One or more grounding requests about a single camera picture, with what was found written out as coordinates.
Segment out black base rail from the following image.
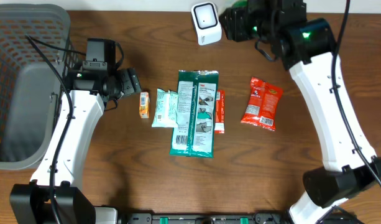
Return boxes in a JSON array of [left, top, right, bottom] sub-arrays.
[[93, 212, 359, 224]]

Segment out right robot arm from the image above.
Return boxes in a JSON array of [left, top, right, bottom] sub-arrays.
[[219, 1, 381, 223]]

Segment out red snack packet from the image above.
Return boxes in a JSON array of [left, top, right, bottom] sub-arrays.
[[241, 77, 283, 131]]

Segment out grey plastic mesh basket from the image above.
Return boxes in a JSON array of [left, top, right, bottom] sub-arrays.
[[0, 4, 80, 170]]

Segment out white barcode scanner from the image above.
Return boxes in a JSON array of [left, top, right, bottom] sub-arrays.
[[191, 2, 222, 45]]

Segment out light green wipes pack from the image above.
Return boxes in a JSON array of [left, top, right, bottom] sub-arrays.
[[152, 89, 178, 128]]

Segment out green lid seasoning jar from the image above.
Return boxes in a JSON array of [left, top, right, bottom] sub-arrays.
[[231, 0, 248, 8]]

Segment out red stick sachet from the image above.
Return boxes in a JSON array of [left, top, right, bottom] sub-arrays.
[[214, 90, 225, 134]]

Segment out orange tissue pack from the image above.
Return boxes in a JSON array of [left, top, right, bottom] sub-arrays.
[[139, 91, 150, 119]]

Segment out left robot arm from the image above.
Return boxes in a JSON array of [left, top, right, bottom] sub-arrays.
[[9, 68, 141, 223]]

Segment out left black cable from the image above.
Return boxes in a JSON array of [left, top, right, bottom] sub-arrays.
[[24, 34, 87, 224]]

